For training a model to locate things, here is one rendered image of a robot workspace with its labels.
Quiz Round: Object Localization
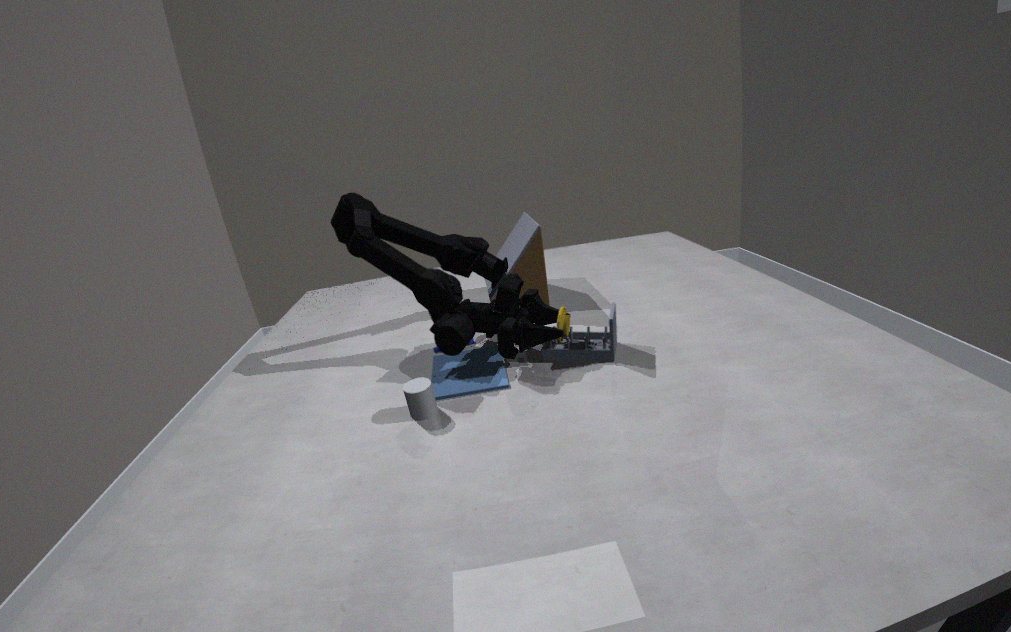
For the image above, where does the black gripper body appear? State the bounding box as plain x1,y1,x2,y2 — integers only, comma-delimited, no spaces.
479,289,539,359

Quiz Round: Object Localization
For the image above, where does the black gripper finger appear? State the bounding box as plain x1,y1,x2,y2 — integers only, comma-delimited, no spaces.
534,294,559,326
518,317,563,353

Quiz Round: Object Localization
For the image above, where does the blue flat mat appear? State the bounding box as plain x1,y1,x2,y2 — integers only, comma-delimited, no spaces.
431,345,509,400

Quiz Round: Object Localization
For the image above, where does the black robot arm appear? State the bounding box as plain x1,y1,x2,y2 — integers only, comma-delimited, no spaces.
330,193,524,356

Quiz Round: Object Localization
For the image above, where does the blue rectangular bar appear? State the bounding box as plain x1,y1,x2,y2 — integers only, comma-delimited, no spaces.
434,338,474,353

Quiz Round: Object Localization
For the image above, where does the grey cylinder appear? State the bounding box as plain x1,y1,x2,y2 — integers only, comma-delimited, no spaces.
403,377,438,421

